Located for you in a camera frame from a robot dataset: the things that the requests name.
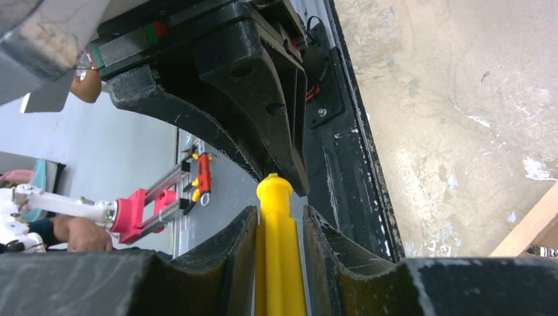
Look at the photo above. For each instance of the pink white handheld device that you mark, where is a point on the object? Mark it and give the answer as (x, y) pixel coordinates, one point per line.
(132, 218)

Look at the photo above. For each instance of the red yellow hanging tool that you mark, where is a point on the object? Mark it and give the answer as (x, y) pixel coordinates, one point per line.
(202, 182)

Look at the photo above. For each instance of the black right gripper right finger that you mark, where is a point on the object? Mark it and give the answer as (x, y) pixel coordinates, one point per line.
(346, 279)

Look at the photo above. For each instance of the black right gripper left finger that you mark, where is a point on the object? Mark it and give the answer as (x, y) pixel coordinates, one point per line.
(214, 278)

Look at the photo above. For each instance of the wooden picture frame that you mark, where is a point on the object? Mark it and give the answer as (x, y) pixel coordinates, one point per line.
(532, 228)

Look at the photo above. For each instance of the person's hand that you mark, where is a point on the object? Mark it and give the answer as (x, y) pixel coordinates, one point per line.
(81, 234)

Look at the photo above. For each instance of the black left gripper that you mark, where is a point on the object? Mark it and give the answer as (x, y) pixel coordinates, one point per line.
(243, 95)

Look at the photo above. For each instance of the yellow handled screwdriver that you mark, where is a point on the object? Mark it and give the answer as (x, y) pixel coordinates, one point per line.
(279, 288)

